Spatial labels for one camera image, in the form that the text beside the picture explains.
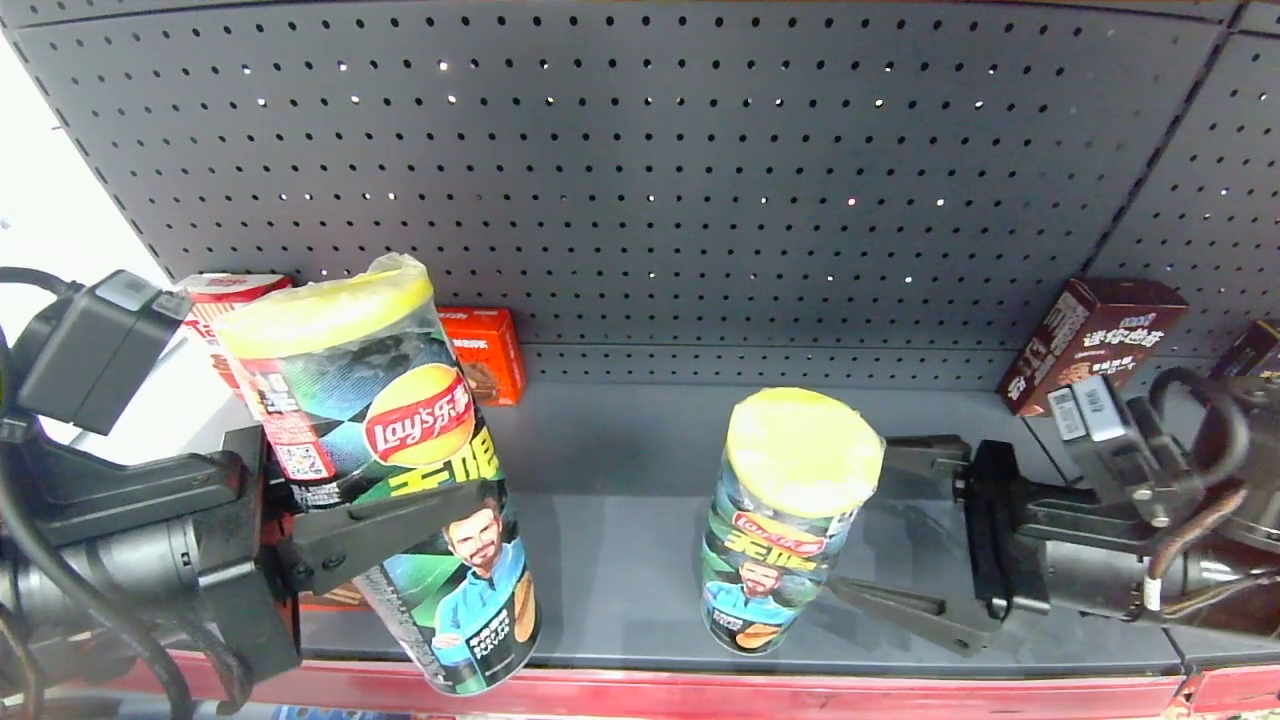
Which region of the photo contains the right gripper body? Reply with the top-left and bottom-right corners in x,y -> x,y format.
962,439 -> 1206,623

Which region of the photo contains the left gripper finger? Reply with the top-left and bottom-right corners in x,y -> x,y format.
276,479 -> 493,599

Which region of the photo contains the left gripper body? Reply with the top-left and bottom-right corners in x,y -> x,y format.
0,424 -> 303,689

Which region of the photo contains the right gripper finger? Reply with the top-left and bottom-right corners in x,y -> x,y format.
826,576 -> 1003,659
878,434 -> 973,503

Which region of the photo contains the large black chips can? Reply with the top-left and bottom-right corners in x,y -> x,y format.
214,254 -> 543,697

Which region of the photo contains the black shop shelf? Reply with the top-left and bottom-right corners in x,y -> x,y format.
0,0 -> 1280,720

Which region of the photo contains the small black chips can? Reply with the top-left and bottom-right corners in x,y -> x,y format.
699,387 -> 887,657

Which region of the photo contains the brown chocolate snack box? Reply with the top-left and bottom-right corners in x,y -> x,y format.
995,277 -> 1190,418

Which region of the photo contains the orange snack box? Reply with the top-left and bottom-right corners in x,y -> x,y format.
437,306 -> 528,407

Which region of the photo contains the red and white snack box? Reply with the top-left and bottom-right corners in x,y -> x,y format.
174,272 -> 296,393

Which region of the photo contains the dark brown snack box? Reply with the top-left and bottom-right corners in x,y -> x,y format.
1208,319 -> 1280,382

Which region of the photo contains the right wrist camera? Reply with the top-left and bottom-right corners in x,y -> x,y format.
1044,374 -> 1201,531

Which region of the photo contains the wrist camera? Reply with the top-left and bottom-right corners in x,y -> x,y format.
14,269 -> 249,548
1044,374 -> 1201,531

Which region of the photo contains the black cable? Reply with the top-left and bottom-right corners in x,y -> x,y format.
0,266 -> 255,720
1148,366 -> 1253,493

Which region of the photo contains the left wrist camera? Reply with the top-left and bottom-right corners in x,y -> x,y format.
14,269 -> 249,548

